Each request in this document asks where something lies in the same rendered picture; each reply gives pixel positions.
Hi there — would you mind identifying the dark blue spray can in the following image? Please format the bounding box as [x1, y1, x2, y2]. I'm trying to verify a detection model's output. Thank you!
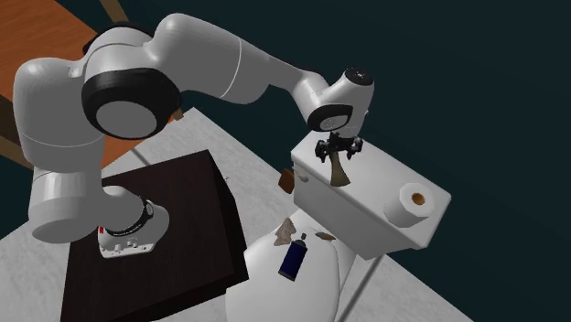
[277, 231, 309, 283]

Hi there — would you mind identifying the white toilet paper roll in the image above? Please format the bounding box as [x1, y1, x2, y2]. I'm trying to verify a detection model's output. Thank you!
[382, 181, 436, 230]

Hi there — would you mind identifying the dark robot stand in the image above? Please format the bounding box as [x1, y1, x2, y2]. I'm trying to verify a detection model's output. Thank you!
[59, 149, 251, 322]

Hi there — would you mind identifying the grey-brown jagged rock-like object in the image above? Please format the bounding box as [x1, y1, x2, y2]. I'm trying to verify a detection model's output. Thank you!
[272, 217, 298, 248]

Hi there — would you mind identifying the brown block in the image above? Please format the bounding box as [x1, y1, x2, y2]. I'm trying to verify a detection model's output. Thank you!
[277, 167, 296, 196]

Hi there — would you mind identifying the brown cone-shaped object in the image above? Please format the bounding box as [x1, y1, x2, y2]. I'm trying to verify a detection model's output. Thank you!
[329, 153, 352, 188]

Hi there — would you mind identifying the orange wooden table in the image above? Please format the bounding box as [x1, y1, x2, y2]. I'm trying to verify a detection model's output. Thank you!
[0, 0, 186, 171]

